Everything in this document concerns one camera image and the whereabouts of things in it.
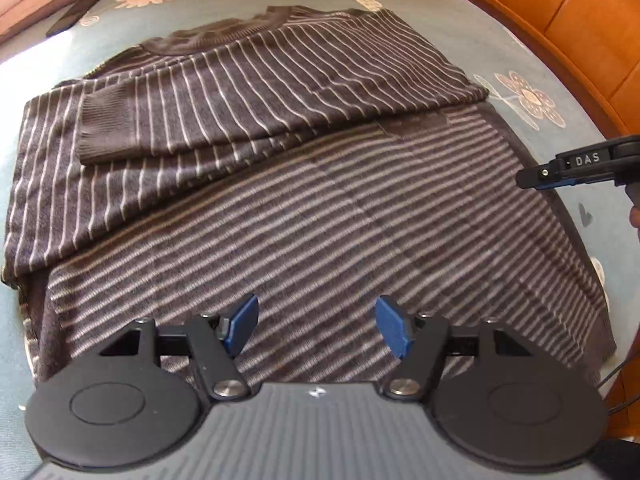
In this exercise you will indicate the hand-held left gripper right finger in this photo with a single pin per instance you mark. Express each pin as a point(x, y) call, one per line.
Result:
point(392, 325)

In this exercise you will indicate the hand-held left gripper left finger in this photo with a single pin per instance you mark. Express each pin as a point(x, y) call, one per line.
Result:
point(245, 317)

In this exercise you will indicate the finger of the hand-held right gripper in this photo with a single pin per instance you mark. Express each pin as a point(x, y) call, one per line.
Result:
point(537, 175)

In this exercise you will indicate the grey striped sweater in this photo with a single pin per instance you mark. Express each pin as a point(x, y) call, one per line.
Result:
point(300, 210)

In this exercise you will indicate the person's right hand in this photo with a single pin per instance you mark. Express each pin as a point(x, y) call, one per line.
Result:
point(636, 217)

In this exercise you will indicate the teal floral bed sheet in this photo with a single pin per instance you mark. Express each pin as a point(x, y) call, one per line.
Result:
point(450, 35)

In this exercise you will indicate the black phone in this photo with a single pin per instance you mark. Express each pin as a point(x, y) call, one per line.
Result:
point(75, 14)

